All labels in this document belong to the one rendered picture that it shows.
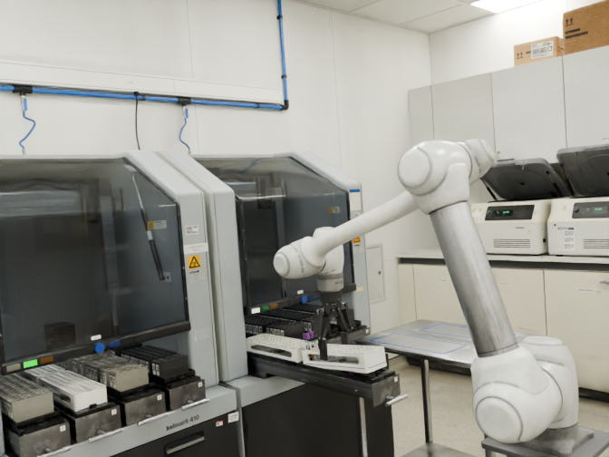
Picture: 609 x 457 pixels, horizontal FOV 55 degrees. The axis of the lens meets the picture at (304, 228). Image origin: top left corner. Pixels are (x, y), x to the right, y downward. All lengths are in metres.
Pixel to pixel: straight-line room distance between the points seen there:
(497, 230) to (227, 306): 2.46
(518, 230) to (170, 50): 2.46
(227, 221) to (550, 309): 2.54
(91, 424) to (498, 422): 1.13
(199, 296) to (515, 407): 1.15
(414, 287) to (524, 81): 1.69
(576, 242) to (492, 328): 2.56
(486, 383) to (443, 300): 3.05
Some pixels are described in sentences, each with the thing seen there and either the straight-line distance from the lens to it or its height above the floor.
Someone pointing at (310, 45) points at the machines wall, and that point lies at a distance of 4.21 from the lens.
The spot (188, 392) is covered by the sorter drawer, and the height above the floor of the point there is 0.78.
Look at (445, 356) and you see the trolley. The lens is 2.09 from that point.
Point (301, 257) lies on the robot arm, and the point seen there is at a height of 1.21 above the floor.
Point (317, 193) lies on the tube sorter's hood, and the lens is 2.48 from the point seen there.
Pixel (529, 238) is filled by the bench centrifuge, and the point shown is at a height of 1.02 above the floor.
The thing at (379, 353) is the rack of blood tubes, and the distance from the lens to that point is 1.93.
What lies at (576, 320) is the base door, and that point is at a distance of 4.08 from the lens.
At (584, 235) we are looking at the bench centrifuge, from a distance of 3.99.
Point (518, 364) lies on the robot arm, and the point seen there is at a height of 0.97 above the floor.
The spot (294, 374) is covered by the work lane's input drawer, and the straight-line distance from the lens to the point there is 2.12.
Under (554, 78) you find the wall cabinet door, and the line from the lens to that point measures 4.38.
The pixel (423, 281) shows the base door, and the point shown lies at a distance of 4.59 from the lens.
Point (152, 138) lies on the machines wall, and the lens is 3.33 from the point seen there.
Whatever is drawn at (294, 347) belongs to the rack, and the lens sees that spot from 2.13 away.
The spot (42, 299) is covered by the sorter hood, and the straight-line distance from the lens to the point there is 1.87.
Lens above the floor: 1.39
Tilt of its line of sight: 3 degrees down
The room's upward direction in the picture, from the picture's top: 4 degrees counter-clockwise
